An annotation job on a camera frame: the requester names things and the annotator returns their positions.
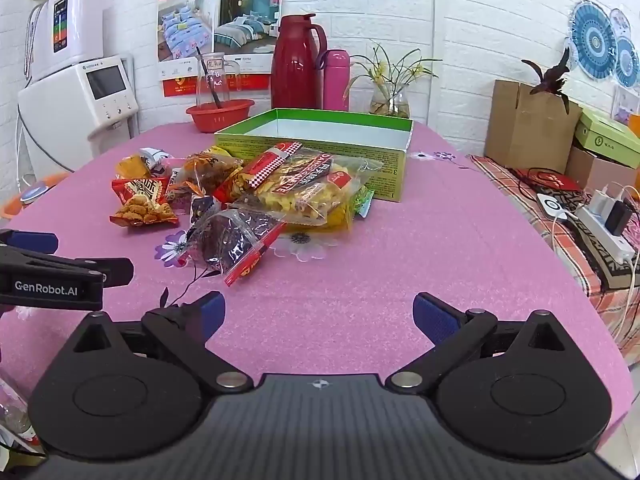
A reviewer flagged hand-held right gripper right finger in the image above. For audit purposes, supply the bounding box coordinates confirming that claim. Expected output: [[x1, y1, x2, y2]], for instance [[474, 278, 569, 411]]
[[385, 292, 569, 396]]

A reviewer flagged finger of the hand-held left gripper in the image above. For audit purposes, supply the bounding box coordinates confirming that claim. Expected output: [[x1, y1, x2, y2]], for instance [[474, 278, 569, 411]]
[[0, 246, 135, 289], [0, 229, 60, 257]]

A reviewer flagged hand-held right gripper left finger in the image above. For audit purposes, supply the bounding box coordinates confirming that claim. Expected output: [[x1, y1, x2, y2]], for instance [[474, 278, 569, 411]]
[[74, 290, 254, 395]]

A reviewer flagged clear bag of dark fruit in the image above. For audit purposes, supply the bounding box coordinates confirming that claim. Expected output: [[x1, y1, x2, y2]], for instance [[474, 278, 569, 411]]
[[186, 208, 287, 287]]

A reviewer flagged yellow snack packet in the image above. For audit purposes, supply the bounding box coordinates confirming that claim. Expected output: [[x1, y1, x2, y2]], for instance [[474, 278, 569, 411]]
[[280, 199, 362, 234]]

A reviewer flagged clear bag of orange-brown snacks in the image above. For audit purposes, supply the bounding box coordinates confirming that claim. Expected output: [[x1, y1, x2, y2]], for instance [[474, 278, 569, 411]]
[[181, 152, 244, 195]]

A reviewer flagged clear bag of yellow chips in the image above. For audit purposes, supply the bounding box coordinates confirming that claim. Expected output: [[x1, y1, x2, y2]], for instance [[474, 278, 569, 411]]
[[215, 141, 383, 227]]

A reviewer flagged green cardboard box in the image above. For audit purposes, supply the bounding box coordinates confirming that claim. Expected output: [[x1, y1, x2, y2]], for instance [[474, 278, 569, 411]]
[[214, 108, 415, 203]]

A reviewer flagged orange plastic stool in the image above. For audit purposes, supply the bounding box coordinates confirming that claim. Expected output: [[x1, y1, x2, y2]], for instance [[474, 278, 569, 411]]
[[0, 172, 71, 221]]

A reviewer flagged red snack packet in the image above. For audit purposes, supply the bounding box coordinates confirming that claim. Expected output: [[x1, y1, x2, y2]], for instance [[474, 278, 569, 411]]
[[109, 177, 180, 229]]

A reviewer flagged pink floral tablecloth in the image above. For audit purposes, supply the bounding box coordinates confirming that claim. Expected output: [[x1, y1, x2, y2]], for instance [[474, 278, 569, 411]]
[[0, 120, 632, 461]]

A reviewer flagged orange snack packet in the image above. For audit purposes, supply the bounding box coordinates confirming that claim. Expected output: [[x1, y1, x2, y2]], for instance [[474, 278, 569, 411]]
[[116, 155, 152, 180]]

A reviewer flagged small dark candy packet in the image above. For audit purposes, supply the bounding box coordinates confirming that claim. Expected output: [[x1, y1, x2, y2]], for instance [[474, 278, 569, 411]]
[[188, 194, 217, 226]]

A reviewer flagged clear plastic bottle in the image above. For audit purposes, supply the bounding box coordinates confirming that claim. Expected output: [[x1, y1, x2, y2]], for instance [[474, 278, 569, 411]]
[[0, 374, 37, 437]]

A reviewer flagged green snack packet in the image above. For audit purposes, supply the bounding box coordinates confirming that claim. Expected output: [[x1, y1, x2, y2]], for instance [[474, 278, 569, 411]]
[[354, 187, 376, 219]]

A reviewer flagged white water dispenser with screen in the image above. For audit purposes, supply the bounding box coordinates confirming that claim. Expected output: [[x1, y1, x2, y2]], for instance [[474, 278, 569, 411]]
[[17, 54, 141, 182]]

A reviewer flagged plaid cloth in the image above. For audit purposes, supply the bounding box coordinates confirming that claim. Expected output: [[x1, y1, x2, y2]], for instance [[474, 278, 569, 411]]
[[469, 154, 640, 352]]

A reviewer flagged white round charging pad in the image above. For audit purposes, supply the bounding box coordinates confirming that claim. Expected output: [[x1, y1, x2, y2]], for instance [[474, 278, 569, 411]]
[[536, 193, 571, 224]]

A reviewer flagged black patterned pouch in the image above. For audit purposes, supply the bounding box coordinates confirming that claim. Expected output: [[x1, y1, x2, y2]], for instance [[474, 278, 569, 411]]
[[569, 220, 640, 292]]

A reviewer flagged red plastic basin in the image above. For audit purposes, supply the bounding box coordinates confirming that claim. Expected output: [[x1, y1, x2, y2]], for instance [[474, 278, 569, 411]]
[[185, 99, 256, 135]]

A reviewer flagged red pouch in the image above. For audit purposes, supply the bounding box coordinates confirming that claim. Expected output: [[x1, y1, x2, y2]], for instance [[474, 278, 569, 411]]
[[524, 169, 584, 194]]

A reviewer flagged white power strip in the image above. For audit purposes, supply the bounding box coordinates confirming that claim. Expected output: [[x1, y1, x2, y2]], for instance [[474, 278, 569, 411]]
[[574, 204, 637, 267]]

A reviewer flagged white charger plug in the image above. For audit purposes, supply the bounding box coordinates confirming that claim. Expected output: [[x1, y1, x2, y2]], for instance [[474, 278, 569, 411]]
[[589, 186, 614, 216]]

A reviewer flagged brown cardboard box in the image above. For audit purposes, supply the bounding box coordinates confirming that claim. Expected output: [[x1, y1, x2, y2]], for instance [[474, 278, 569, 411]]
[[483, 79, 584, 175]]

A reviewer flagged dark stirring stick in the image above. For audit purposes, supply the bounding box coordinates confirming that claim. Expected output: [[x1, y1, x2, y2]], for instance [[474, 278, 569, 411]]
[[194, 45, 224, 109]]

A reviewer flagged black charger plug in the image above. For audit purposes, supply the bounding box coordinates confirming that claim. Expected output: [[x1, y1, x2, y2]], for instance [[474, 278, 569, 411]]
[[604, 199, 634, 236]]

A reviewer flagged clear glass pitcher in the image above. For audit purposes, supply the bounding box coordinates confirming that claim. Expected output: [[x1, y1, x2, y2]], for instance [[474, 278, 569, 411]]
[[195, 52, 244, 109]]

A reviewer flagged glass vase with plant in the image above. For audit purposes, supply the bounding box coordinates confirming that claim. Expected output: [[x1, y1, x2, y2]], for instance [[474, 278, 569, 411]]
[[346, 39, 444, 120]]

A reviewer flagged tan cardboard box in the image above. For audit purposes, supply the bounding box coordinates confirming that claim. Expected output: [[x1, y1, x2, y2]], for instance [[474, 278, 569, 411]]
[[565, 147, 640, 196]]

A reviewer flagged green shoe box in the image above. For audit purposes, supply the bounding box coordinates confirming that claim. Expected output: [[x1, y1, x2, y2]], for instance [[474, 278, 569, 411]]
[[574, 107, 640, 169]]

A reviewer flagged pink thermos bottle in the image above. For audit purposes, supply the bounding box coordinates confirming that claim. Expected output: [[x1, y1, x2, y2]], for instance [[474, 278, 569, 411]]
[[322, 49, 351, 112]]

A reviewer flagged dark red thermos jug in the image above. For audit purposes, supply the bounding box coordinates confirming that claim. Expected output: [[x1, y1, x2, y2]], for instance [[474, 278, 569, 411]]
[[270, 13, 329, 110]]

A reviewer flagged dark purple plant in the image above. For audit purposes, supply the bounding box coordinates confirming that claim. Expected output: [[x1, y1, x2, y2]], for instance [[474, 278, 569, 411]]
[[520, 47, 572, 114]]

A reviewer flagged black cable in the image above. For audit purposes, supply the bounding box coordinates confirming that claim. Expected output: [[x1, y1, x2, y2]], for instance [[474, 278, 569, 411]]
[[509, 166, 557, 197]]

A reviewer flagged white cable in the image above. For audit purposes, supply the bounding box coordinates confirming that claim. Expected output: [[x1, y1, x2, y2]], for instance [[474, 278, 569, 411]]
[[549, 184, 640, 343]]

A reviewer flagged white wall water purifier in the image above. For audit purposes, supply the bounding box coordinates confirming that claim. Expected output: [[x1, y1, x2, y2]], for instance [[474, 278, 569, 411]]
[[24, 0, 106, 84]]

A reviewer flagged bedding wall poster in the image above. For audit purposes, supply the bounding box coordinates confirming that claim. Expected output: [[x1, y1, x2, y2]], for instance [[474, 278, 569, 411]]
[[156, 0, 284, 99]]

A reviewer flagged large blue wall plate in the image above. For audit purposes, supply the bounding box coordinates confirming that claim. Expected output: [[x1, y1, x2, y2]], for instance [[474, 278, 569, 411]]
[[569, 0, 617, 81]]

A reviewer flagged medium blue wall plate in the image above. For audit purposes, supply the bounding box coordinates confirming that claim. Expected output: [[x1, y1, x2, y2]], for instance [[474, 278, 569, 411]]
[[612, 35, 640, 89]]

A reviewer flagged small pale wall plate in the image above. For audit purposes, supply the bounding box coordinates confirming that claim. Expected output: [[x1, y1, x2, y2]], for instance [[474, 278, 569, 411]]
[[607, 8, 632, 41]]

